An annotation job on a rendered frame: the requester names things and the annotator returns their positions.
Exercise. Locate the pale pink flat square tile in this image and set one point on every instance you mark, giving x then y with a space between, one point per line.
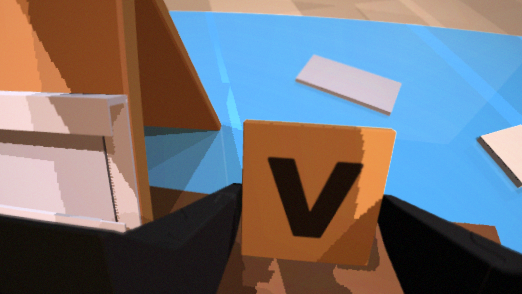
505 148

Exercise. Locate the white rectangular card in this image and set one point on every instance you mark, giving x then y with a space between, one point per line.
360 87

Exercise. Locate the tan square letter tile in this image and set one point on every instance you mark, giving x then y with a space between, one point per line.
312 192

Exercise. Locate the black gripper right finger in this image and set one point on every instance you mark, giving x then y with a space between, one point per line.
431 255

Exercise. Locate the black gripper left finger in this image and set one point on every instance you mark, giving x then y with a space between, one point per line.
185 252

